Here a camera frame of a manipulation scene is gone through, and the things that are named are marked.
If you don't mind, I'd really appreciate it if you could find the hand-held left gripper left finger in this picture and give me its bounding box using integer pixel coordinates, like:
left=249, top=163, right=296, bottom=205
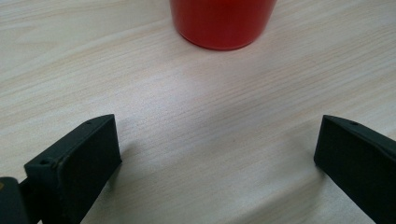
left=23, top=113, right=123, bottom=224

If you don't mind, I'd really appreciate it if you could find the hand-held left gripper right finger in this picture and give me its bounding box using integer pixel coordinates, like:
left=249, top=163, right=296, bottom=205
left=313, top=114, right=396, bottom=224

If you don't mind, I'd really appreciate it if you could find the red plastic cup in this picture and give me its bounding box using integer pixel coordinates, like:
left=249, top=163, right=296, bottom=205
left=169, top=0, right=278, bottom=51

